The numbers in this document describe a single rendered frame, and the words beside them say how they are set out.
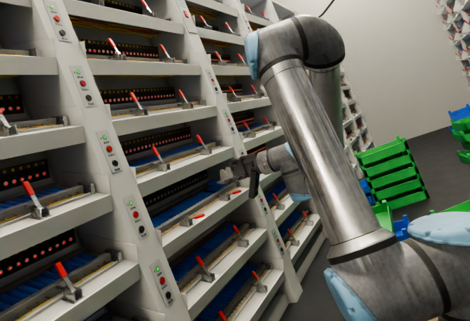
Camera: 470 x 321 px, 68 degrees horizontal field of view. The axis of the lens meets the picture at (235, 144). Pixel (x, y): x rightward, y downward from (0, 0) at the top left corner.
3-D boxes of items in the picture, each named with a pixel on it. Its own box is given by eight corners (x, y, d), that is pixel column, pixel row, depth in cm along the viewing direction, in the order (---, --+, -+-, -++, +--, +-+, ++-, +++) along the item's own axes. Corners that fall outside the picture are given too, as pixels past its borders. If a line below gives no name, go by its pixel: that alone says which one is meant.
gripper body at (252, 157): (235, 159, 144) (260, 150, 138) (243, 178, 144) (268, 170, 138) (226, 163, 137) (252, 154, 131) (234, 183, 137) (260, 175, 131)
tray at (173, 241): (250, 197, 153) (249, 176, 152) (163, 261, 101) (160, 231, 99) (211, 193, 163) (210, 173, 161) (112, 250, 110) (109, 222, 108)
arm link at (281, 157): (303, 166, 122) (293, 140, 122) (272, 176, 128) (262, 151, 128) (310, 161, 130) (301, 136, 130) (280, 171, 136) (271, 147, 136)
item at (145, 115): (217, 115, 154) (215, 84, 152) (112, 136, 101) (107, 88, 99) (180, 116, 163) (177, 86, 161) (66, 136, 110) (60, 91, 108)
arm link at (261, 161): (280, 168, 136) (271, 175, 128) (268, 172, 139) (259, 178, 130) (271, 147, 136) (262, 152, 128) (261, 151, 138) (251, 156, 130)
